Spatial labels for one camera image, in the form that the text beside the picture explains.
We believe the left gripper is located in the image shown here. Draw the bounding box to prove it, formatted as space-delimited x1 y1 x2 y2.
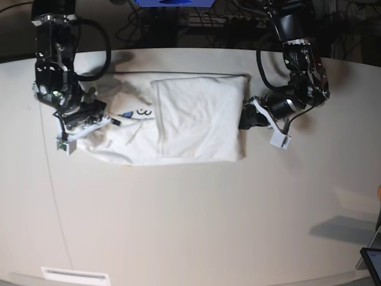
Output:
239 92 307 130

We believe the blue robot base block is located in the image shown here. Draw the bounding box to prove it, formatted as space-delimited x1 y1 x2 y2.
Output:
135 0 214 8

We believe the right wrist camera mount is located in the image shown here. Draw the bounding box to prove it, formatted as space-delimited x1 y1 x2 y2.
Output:
56 114 112 156

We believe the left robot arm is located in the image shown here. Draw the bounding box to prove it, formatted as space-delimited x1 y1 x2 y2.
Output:
239 1 330 134

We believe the white printed T-shirt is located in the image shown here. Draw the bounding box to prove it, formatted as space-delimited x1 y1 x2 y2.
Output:
77 72 249 166

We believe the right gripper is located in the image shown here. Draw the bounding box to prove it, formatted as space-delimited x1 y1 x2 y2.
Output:
54 100 121 131

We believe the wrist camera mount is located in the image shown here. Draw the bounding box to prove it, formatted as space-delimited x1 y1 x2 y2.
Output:
246 97 291 150
56 114 112 156

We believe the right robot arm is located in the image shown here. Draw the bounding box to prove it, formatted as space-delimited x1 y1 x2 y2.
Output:
31 1 111 130

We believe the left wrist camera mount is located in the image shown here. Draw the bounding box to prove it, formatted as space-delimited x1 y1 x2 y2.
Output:
246 97 291 150

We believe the white paper label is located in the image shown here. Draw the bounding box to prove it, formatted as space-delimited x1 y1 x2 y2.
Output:
41 267 111 286

